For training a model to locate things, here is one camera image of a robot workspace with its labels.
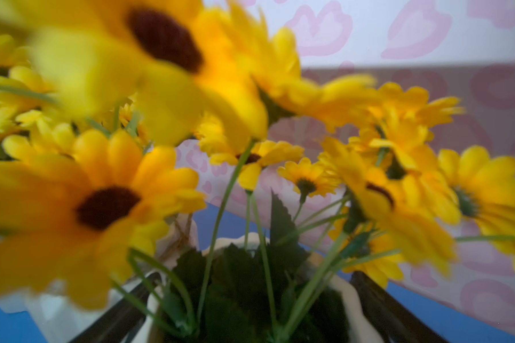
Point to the yellow two-tier shelf unit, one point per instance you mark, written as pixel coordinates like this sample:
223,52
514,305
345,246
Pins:
257,289

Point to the shelf sunflower pot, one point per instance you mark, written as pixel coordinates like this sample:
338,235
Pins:
95,54
399,195

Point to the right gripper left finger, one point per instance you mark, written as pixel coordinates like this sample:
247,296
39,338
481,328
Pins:
123,322

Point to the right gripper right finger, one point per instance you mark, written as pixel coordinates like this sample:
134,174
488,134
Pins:
389,317

